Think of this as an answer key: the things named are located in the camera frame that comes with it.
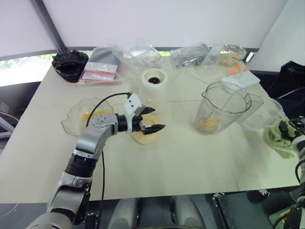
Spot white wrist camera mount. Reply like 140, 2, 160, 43
123, 93, 146, 133
292, 135, 305, 153

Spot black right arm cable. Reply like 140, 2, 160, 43
294, 158, 305, 186

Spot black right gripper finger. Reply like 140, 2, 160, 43
279, 120, 290, 139

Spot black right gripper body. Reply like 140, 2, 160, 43
289, 117, 305, 137

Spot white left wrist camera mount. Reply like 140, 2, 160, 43
123, 93, 146, 133

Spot clear crumpled plastic bag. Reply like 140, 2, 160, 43
107, 37, 163, 70

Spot clear round plastic lid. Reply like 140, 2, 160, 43
190, 63, 223, 82

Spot green towel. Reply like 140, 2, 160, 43
264, 116, 297, 158

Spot plastic bag with dark contents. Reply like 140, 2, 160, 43
170, 42, 212, 69

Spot small clear plastic bag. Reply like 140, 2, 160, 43
203, 46, 225, 65

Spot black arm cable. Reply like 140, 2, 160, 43
294, 158, 305, 186
83, 92, 131, 208

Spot grey rounded shape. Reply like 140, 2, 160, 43
170, 195, 206, 229
111, 197, 142, 229

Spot clear plastic containers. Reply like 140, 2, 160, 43
240, 97, 285, 131

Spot clear bag with yellow bits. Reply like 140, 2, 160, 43
61, 97, 115, 137

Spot dark diagonal pole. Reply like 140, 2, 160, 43
30, 0, 70, 54

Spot orange segments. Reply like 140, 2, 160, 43
81, 109, 107, 121
199, 117, 220, 134

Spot cream blender lid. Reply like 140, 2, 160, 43
130, 114, 165, 146

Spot clear blender jar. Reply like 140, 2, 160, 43
195, 80, 265, 136

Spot bag of red-white packets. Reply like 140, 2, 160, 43
78, 46, 125, 86

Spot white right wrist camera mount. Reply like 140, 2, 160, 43
292, 135, 305, 153

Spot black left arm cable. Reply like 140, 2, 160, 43
83, 92, 131, 208

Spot black box under table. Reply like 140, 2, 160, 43
212, 190, 271, 229

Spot orange segments on plate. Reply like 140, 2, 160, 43
81, 109, 107, 121

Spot dark chair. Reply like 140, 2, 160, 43
0, 81, 43, 148

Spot white power strip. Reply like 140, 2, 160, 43
221, 71, 261, 91

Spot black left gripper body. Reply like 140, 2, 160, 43
132, 109, 146, 133

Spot cream blender base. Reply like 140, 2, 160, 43
140, 68, 169, 115

